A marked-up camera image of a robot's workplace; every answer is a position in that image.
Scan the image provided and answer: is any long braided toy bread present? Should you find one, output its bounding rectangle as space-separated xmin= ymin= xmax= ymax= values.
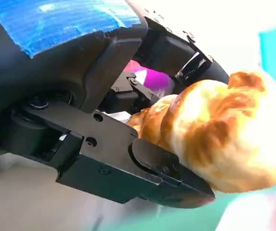
xmin=127 ymin=69 xmax=276 ymax=193

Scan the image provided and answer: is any pink purple screen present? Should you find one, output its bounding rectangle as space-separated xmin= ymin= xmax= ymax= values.
xmin=124 ymin=60 xmax=175 ymax=97

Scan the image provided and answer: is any green cutting mat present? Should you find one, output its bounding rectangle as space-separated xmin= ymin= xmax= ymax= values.
xmin=147 ymin=24 xmax=276 ymax=231

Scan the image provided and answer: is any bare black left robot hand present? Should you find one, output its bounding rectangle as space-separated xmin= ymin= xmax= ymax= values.
xmin=0 ymin=0 xmax=230 ymax=209

